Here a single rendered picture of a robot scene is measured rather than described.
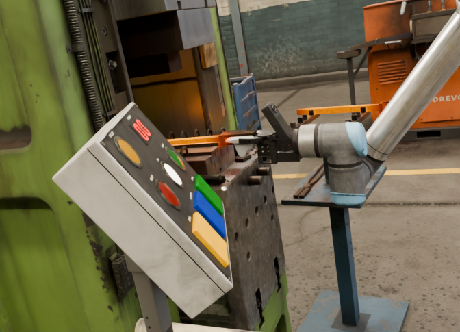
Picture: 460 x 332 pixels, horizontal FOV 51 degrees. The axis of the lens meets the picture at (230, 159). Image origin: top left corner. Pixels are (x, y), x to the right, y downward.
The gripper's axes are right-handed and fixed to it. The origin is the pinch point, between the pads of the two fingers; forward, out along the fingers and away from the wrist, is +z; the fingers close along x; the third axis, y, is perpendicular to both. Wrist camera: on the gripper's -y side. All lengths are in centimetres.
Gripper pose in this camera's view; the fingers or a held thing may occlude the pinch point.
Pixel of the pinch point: (231, 137)
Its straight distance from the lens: 136.3
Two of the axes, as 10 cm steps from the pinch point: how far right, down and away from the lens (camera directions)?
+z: -9.2, 0.2, 4.0
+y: 1.5, 9.5, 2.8
